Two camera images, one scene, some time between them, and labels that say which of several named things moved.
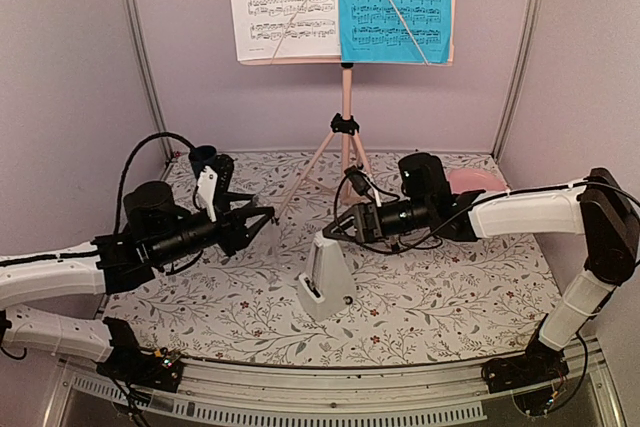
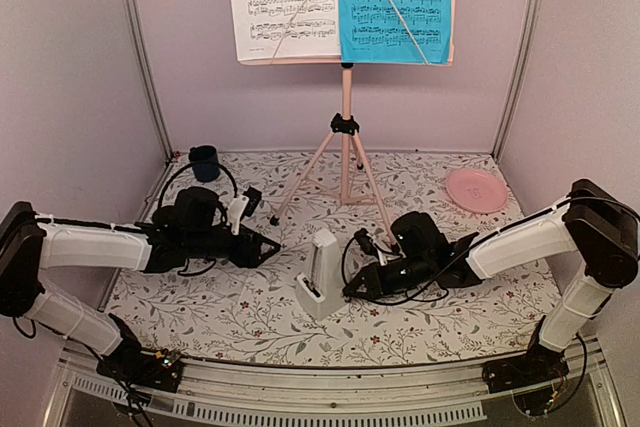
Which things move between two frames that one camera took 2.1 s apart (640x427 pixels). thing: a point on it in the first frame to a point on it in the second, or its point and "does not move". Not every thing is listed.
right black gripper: [366, 218] to [374, 281]
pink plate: [470, 179] does not move
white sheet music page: [285, 1] does not move
